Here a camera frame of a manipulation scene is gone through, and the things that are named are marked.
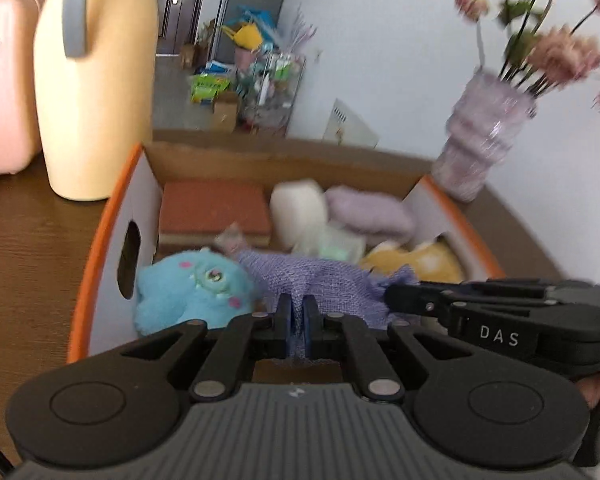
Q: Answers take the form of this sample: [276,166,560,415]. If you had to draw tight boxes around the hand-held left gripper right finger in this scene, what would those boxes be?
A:
[302,293,463,404]

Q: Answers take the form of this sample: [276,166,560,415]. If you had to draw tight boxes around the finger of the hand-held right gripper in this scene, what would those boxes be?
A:
[459,279,597,303]
[384,283,463,332]

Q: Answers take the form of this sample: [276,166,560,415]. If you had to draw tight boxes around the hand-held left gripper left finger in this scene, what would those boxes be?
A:
[104,293,292,404]

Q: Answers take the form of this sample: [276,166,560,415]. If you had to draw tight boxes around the purple gauze cloth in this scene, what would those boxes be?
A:
[237,250,422,362]

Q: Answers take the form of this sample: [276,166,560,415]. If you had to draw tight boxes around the purple fluffy towel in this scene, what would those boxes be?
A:
[325,185,416,249]

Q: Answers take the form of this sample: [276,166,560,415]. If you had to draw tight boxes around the cardboard box with orange rim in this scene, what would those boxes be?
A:
[67,141,507,367]

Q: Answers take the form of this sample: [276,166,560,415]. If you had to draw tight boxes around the yellow plush toy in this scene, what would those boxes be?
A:
[359,239,467,287]

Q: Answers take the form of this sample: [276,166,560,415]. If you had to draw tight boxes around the green and white cloth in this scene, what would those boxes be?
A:
[292,224,367,264]

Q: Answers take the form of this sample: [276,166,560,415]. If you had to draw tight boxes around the blue plush toy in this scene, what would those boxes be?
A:
[132,248,257,337]

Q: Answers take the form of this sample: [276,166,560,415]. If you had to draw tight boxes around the white fluffy cloth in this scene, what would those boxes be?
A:
[269,179,329,252]

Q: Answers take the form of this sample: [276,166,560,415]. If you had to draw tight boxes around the orange foam pad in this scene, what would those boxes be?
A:
[158,179,274,261]

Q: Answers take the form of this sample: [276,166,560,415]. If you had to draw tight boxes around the purple ribbed vase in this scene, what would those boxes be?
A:
[431,69,538,204]

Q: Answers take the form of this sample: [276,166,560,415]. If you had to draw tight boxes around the white flat panel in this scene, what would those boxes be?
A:
[322,98,381,150]

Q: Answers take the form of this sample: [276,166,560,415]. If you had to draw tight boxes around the brown cardboard carton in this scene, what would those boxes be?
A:
[212,92,241,134]

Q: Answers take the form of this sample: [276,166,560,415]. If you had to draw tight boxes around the pink artificial flower bouquet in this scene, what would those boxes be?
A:
[452,0,600,112]

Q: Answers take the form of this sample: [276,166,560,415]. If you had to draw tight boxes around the green plastic bag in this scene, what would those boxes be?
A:
[188,73,232,107]

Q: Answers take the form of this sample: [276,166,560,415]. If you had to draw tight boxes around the yellow bag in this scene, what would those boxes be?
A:
[222,21,264,50]

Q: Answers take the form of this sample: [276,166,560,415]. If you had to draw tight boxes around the pale dried branches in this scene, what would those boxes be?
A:
[279,4,325,62]

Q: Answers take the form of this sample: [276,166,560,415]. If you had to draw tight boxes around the dark door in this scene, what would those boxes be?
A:
[150,0,214,57]

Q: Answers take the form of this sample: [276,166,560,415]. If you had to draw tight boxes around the pink suitcase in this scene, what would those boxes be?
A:
[0,0,51,177]

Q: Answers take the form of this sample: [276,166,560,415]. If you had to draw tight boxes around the wire storage rack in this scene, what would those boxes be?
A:
[239,49,307,137]

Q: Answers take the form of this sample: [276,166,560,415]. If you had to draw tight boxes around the yellow jug with grey handle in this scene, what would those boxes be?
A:
[33,0,159,202]

